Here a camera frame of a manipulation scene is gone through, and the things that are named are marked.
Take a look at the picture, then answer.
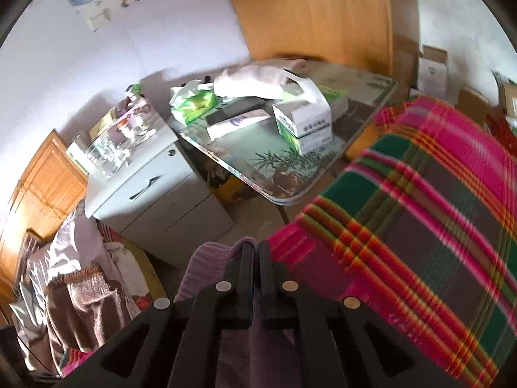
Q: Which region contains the white drawer cabinet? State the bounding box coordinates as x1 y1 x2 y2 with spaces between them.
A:
83 100 236 270

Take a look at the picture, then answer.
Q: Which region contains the green plastic package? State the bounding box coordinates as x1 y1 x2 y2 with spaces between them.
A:
169 80 219 125

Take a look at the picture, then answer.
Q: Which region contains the brown knitted garment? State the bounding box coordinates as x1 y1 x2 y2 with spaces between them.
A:
45 264 131 361

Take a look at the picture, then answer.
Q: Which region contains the white green tissue box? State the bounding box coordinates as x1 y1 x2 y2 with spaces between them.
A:
272 68 349 155

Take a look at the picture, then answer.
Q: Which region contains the white open cardboard box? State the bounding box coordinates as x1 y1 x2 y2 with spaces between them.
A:
417 46 448 99

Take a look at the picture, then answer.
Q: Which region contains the wooden wardrobe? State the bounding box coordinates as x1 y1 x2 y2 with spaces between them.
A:
230 0 420 101

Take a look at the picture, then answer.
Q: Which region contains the brown cardboard box with label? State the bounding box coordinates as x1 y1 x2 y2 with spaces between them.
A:
491 70 516 129

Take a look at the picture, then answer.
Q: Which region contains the purple fleece garment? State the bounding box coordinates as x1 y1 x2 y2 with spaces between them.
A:
174 236 301 387

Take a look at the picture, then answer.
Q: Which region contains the pink green plaid bedspread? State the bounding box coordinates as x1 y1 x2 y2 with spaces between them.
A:
269 96 516 387

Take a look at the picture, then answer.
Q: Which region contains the glass top side table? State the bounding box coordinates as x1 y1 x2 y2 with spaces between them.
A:
168 60 398 209

